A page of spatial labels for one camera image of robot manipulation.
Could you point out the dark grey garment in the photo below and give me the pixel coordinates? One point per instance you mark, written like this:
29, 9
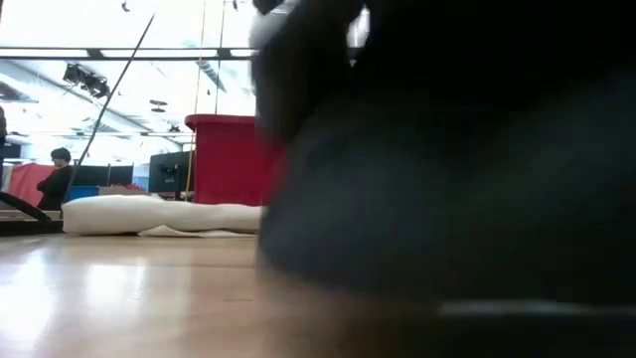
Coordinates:
447, 224

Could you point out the red plastic laundry bin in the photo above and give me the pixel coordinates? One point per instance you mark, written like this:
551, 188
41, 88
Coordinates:
223, 164

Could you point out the black computer monitor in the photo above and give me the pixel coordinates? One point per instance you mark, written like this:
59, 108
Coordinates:
169, 174

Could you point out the cream canvas tote bag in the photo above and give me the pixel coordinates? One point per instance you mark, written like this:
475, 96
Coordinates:
149, 214

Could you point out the cardboard box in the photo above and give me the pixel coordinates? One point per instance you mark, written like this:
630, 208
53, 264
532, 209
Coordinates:
121, 190

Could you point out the blue box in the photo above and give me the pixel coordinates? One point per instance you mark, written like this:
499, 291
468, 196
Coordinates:
82, 193

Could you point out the black ceiling spotlight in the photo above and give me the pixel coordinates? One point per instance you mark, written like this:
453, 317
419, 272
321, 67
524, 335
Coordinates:
87, 82

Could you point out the black overhead rig bar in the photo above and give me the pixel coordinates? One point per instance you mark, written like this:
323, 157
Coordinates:
94, 53

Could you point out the person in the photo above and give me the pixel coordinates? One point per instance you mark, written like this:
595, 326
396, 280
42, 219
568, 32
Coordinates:
54, 186

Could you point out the red partition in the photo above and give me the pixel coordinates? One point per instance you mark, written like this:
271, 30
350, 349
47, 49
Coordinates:
25, 184

